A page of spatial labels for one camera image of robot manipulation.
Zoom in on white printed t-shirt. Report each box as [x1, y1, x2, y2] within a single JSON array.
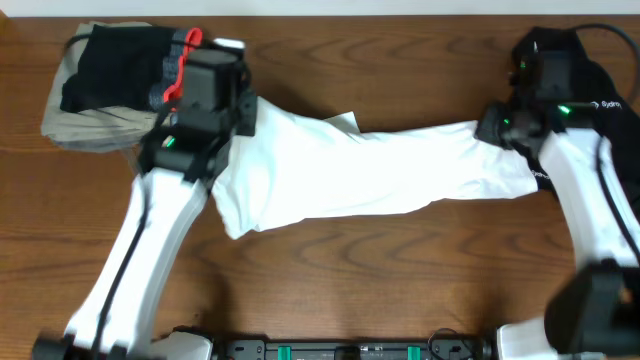
[[212, 98, 538, 239]]

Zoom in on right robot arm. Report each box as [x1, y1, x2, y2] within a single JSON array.
[[476, 45, 639, 359]]

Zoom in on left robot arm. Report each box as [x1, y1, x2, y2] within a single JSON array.
[[31, 38, 257, 359]]

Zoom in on black t-shirt with logo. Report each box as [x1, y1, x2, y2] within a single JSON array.
[[511, 27, 639, 211]]

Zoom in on black shorts with orange waistband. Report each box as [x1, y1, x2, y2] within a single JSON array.
[[60, 25, 203, 113]]

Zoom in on folded khaki trousers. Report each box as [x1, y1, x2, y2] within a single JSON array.
[[41, 39, 179, 153]]

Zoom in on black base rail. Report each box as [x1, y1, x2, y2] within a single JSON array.
[[213, 334, 498, 360]]

